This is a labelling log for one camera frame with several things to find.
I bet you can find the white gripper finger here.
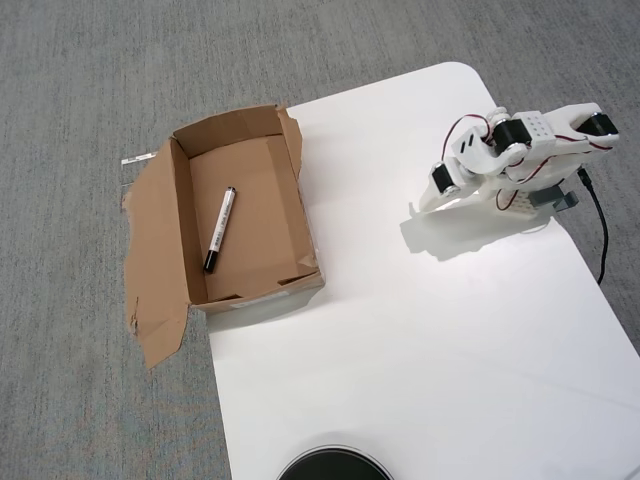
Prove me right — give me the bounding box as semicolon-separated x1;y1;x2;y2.
418;182;440;214
429;188;474;214

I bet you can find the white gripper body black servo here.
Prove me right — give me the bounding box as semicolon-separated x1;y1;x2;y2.
429;127;526;194

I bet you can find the white marker pen black cap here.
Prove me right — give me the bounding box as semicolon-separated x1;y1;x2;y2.
202;185;238;275

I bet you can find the open brown cardboard box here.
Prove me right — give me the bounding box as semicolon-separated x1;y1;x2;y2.
121;103;327;370

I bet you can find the gray table clamp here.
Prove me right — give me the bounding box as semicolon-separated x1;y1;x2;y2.
530;185;580;214

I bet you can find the black round disc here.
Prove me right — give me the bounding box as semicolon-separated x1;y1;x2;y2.
276;444;396;480

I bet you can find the black power cable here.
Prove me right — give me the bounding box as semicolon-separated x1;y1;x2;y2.
578;168;610;286

